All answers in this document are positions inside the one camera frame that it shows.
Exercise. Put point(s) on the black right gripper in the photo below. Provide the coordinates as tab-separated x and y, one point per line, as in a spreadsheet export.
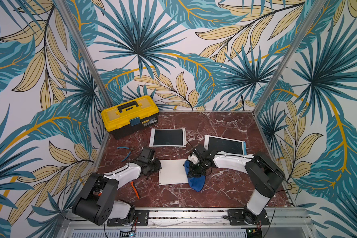
197	166

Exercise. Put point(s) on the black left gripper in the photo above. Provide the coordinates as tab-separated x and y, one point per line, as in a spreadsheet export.
158	167

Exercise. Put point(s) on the blue microfiber cloth black trim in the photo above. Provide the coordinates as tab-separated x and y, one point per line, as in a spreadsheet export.
195	175

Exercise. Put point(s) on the white drawing tablet front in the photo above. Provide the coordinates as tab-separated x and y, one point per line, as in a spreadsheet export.
172	172

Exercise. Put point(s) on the white drawing tablet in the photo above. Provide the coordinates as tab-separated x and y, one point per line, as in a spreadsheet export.
167	138
172	172

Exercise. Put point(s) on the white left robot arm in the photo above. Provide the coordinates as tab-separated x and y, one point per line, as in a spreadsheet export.
97	202

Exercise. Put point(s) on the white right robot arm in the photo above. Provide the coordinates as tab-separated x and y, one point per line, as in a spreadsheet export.
264	174

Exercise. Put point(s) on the blue framed drawing tablet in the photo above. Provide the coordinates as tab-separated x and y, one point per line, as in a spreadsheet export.
214	143

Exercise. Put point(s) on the yellow black toolbox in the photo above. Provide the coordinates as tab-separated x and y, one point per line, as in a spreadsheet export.
129	117

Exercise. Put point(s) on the orange handled cutter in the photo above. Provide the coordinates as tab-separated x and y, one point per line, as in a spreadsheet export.
134	189

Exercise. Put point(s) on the blue handled pliers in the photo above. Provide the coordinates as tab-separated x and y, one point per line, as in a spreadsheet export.
124	152

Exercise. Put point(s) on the left aluminium corner post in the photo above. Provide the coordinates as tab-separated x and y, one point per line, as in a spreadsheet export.
77	36

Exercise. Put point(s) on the aluminium corner post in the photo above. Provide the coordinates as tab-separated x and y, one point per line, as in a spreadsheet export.
304	28
77	36

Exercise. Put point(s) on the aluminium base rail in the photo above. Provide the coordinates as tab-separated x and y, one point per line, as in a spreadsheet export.
278	222

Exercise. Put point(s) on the right aluminium corner post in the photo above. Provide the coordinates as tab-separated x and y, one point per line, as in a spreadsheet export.
304	28

